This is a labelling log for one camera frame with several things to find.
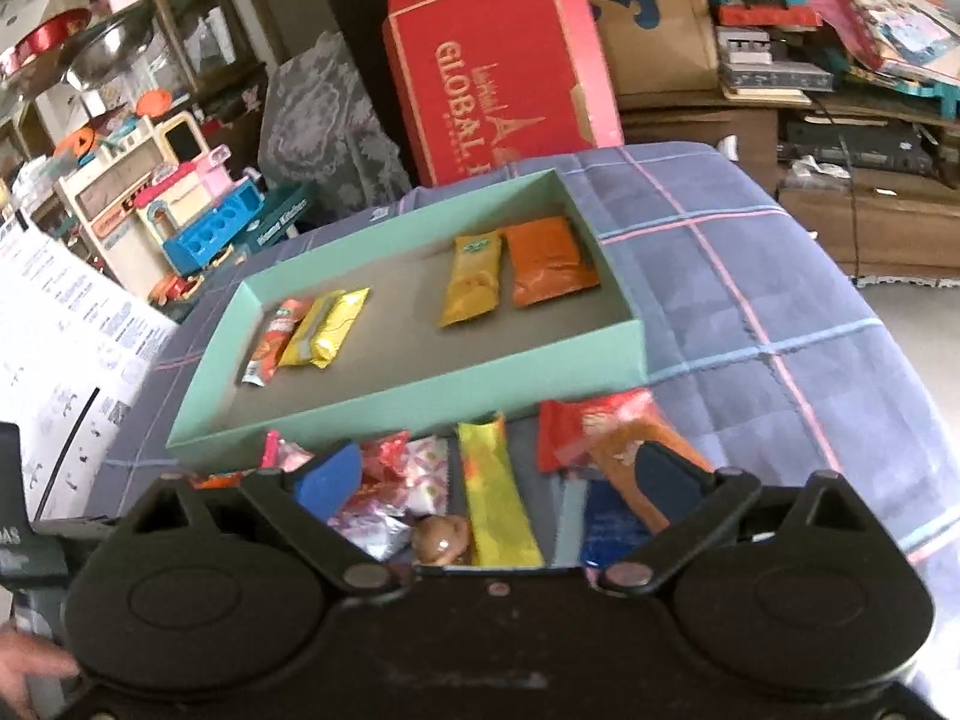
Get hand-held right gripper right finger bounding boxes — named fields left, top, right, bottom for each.
left=600, top=441, right=863, bottom=601

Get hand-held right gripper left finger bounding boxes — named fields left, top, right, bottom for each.
left=139, top=441, right=398, bottom=601

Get red foil candy packet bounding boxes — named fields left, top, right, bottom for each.
left=358, top=431, right=412, bottom=500

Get pink red candy packet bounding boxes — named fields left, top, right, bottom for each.
left=261, top=430, right=314, bottom=475

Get orange clear-ended snack packet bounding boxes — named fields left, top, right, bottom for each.
left=581, top=409, right=713, bottom=533

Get large red snack bag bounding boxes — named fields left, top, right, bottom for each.
left=537, top=388, right=657, bottom=475

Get mint green shallow box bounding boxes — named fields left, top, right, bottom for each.
left=165, top=167, right=646, bottom=470

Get person's left hand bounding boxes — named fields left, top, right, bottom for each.
left=0, top=622, right=82, bottom=720

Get silver foil snack packet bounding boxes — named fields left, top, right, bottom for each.
left=326, top=499, right=413, bottom=563

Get blue snack packet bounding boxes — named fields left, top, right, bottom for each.
left=579, top=476, right=653, bottom=571

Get white pink flowered candy packet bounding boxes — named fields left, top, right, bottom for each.
left=405, top=435, right=451, bottom=518

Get brown round jelly cup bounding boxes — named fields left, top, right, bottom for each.
left=411, top=514, right=472, bottom=565

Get red orange tube snack packet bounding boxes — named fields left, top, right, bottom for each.
left=241, top=298, right=312, bottom=387

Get yellow silver striped snack packet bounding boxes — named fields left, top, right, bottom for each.
left=277, top=287, right=372, bottom=370

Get white printed paper sheet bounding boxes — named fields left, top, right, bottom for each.
left=0, top=229, right=181, bottom=518

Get yellow snack packet green logo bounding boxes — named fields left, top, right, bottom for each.
left=437, top=232, right=503, bottom=329

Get blue plaid blanket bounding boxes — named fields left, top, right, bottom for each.
left=97, top=142, right=960, bottom=571

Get flat orange snack packet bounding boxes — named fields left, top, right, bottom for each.
left=502, top=215, right=601, bottom=308

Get teal toy box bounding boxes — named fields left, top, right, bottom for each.
left=247, top=180, right=320, bottom=248

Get blue toy tray with holes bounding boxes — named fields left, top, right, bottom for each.
left=161, top=172, right=263, bottom=271

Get large brown cardboard box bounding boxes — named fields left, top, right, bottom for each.
left=776, top=165, right=960, bottom=278

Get cream pink toy kitchen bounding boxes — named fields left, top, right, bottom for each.
left=52, top=111, right=233, bottom=293

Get grey lace cushion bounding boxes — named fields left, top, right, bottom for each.
left=259, top=30, right=413, bottom=203

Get black electronic device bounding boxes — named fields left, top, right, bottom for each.
left=780, top=116, right=935, bottom=173

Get stack of grey books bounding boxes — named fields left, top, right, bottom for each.
left=712, top=24, right=835, bottom=102

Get red cardboard box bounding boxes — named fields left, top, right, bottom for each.
left=382, top=0, right=623, bottom=188

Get brown box with blue bear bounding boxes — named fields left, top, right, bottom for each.
left=577, top=0, right=721, bottom=98

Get metal bowl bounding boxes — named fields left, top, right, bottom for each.
left=60, top=19, right=151, bottom=91

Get red ribbon spool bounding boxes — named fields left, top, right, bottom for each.
left=0, top=7, right=91, bottom=68

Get colourful picture books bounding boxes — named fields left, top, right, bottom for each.
left=821, top=0, right=960, bottom=98

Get black cable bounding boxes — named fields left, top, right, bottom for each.
left=34, top=386, right=102, bottom=522

